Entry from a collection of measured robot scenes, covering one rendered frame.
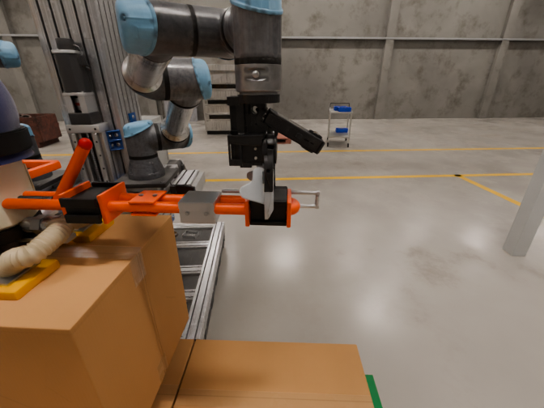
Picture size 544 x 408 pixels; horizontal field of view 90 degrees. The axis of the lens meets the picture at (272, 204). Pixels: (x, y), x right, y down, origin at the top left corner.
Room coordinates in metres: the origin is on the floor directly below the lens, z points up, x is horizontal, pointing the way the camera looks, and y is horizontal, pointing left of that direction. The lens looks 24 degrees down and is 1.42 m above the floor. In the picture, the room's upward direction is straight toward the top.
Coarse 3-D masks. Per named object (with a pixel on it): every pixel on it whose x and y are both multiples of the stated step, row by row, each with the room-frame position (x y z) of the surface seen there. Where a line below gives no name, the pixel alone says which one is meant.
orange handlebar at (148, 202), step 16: (32, 160) 0.78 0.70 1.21; (48, 160) 0.78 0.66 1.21; (32, 176) 0.68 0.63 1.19; (32, 192) 0.53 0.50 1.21; (48, 192) 0.53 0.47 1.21; (144, 192) 0.52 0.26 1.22; (160, 192) 0.52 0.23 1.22; (16, 208) 0.48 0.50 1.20; (32, 208) 0.48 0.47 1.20; (48, 208) 0.48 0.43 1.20; (112, 208) 0.47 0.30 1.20; (128, 208) 0.47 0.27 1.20; (144, 208) 0.47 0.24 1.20; (160, 208) 0.46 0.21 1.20; (176, 208) 0.46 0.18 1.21; (224, 208) 0.46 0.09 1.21; (240, 208) 0.46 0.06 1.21
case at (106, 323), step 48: (96, 240) 0.56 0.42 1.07; (144, 240) 0.56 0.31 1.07; (48, 288) 0.39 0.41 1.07; (96, 288) 0.39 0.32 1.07; (144, 288) 0.50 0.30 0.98; (0, 336) 0.31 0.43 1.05; (48, 336) 0.30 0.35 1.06; (96, 336) 0.34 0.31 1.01; (144, 336) 0.46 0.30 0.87; (0, 384) 0.31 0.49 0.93; (48, 384) 0.30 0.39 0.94; (96, 384) 0.31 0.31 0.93; (144, 384) 0.41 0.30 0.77
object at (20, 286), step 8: (40, 264) 0.44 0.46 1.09; (48, 264) 0.44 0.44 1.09; (56, 264) 0.45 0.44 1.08; (24, 272) 0.41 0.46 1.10; (32, 272) 0.42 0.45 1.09; (40, 272) 0.42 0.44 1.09; (48, 272) 0.43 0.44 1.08; (0, 280) 0.39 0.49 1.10; (8, 280) 0.39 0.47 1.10; (16, 280) 0.39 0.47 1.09; (24, 280) 0.39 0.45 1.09; (32, 280) 0.40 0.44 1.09; (40, 280) 0.41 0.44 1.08; (0, 288) 0.37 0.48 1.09; (8, 288) 0.37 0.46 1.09; (16, 288) 0.37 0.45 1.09; (24, 288) 0.38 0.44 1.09; (0, 296) 0.36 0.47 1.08; (8, 296) 0.36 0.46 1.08; (16, 296) 0.36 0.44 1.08
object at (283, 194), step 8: (280, 192) 0.49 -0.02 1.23; (288, 192) 0.49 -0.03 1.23; (248, 200) 0.45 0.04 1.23; (280, 200) 0.45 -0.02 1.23; (288, 200) 0.45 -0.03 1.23; (248, 208) 0.44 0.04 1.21; (256, 208) 0.45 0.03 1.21; (264, 208) 0.45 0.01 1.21; (280, 208) 0.45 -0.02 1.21; (288, 208) 0.44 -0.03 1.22; (248, 216) 0.44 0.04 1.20; (256, 216) 0.45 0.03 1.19; (264, 216) 0.45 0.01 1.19; (272, 216) 0.45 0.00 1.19; (280, 216) 0.45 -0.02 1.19; (288, 216) 0.44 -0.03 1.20; (248, 224) 0.44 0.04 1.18; (256, 224) 0.45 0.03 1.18; (264, 224) 0.45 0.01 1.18; (272, 224) 0.44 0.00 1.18; (280, 224) 0.44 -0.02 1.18; (288, 224) 0.44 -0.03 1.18
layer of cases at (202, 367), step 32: (192, 352) 0.66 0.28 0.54; (224, 352) 0.66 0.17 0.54; (256, 352) 0.66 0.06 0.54; (288, 352) 0.66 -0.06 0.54; (320, 352) 0.66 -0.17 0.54; (352, 352) 0.66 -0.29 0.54; (192, 384) 0.55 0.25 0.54; (224, 384) 0.55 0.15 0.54; (256, 384) 0.55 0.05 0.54; (288, 384) 0.55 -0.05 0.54; (320, 384) 0.55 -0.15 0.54; (352, 384) 0.55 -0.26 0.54
